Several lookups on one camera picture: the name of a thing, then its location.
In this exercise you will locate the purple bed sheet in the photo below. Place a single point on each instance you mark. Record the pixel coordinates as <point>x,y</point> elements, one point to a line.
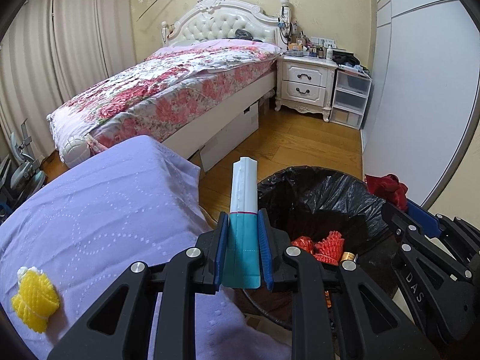
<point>137,201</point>

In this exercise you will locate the white tufted headboard bed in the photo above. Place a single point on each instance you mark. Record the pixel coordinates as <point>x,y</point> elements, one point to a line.
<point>208,20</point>

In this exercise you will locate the black trash bag bin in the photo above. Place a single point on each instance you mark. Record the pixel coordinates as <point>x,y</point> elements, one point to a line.
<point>313,201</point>

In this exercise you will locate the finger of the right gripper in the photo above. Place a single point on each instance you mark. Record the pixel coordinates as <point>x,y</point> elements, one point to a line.
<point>428,222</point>

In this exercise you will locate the white under-bed storage box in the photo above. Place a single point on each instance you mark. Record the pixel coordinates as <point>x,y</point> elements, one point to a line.
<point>231,136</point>

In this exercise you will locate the white nightstand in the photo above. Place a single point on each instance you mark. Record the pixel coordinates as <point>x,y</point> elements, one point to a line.
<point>305,84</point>

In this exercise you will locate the translucent plastic drawer unit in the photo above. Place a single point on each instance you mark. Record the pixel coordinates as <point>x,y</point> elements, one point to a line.
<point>350,97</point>

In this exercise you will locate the floral pink quilt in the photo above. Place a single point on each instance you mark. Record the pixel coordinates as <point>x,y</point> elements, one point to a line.
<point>159,96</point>

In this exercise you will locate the beige curtains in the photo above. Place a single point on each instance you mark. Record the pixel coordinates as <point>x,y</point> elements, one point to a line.
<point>54,50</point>

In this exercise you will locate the white teal tube package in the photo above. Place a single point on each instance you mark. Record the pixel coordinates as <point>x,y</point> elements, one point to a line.
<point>242,257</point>

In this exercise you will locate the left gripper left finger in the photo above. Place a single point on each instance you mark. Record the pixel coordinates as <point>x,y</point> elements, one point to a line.
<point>150,308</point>

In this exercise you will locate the yellow foam fruit net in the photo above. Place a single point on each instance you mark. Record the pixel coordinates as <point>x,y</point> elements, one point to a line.
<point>35,301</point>

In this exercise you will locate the brown bottle yellow label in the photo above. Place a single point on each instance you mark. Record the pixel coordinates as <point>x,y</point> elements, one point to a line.
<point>347,256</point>

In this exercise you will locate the red foam fruit net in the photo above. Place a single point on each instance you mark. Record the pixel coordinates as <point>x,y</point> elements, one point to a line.
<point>329,250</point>

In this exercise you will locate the dark red cloth wad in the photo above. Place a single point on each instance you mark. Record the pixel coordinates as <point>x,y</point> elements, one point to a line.
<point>389,188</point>

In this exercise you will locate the grey desk chair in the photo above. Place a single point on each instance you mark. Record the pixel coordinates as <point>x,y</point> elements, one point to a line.
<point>21,174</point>

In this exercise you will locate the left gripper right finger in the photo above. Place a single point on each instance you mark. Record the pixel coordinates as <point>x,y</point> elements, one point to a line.
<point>339,313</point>

